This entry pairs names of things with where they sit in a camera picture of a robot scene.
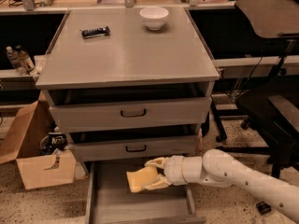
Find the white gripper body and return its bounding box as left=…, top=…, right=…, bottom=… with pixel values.
left=164, top=156, right=186, bottom=186

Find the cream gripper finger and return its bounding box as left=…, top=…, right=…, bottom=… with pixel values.
left=145, top=157, right=168, bottom=169
left=145, top=174, right=171, bottom=190

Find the yellow sponge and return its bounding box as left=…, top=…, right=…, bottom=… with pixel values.
left=126, top=166, right=158, bottom=193

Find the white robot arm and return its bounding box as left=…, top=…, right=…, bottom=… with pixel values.
left=145, top=149, right=299, bottom=223

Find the middle grey drawer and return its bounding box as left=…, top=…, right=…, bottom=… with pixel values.
left=71, top=124, right=199, bottom=161

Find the grey drawer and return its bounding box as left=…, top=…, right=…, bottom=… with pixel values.
left=85, top=158, right=206, bottom=224
left=50, top=97, right=211, bottom=133
left=71, top=124, right=199, bottom=161

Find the bottom grey drawer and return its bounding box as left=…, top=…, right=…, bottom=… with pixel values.
left=85, top=158, right=206, bottom=224

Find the grey drawer cabinet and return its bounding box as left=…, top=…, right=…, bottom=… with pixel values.
left=35, top=6, right=221, bottom=173

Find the top grey drawer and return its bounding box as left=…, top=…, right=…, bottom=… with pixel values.
left=50, top=97, right=211, bottom=133

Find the black device in box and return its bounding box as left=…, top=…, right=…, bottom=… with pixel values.
left=39, top=133, right=67, bottom=155

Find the black office chair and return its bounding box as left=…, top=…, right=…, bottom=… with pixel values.
left=215, top=0, right=299, bottom=180

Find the open cardboard box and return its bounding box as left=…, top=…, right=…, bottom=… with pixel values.
left=0, top=95, right=76, bottom=189

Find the white ceramic bowl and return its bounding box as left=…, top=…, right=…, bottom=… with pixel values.
left=139, top=7, right=169, bottom=31

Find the dark blue snack bar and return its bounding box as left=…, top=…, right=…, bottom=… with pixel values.
left=81, top=26, right=110, bottom=39

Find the dark plastic bottle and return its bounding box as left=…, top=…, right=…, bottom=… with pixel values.
left=16, top=45, right=35, bottom=73

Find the clear plastic water bottle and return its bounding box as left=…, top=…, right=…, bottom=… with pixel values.
left=6, top=47, right=26, bottom=76

